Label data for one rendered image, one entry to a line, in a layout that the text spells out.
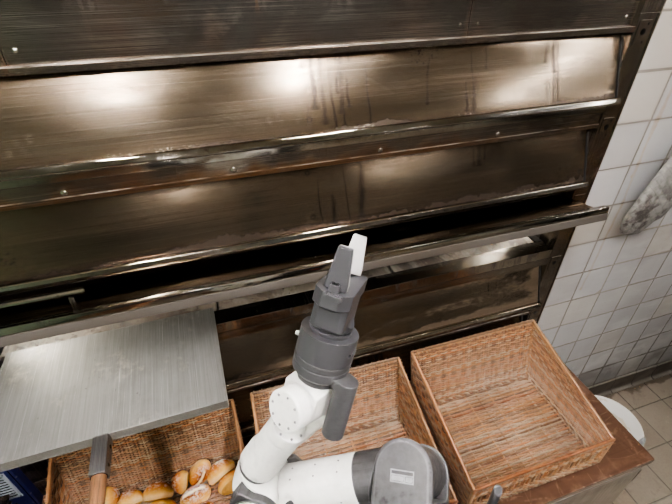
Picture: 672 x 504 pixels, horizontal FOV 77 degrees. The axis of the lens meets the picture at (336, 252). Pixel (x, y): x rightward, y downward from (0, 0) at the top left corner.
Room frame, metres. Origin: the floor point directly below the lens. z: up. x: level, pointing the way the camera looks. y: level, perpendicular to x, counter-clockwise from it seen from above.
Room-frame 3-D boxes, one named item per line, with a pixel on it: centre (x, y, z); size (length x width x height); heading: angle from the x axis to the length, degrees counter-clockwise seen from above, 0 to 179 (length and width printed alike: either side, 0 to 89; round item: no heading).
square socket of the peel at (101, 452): (0.47, 0.50, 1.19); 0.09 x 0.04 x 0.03; 19
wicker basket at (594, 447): (0.92, -0.61, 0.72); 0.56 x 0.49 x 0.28; 108
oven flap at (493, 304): (0.98, 0.07, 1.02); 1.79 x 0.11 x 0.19; 108
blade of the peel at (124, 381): (0.69, 0.58, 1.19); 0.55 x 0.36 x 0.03; 109
